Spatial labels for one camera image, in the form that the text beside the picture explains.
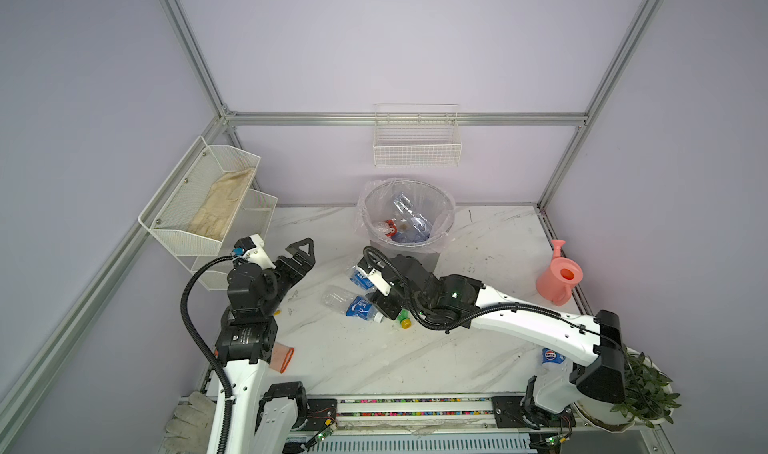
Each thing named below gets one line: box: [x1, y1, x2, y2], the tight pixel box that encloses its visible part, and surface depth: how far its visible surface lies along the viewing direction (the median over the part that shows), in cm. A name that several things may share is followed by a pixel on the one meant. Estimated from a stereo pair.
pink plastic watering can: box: [536, 239, 584, 307], surface depth 90 cm
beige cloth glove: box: [187, 167, 255, 240], surface depth 81 cm
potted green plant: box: [571, 345, 682, 434], surface depth 63 cm
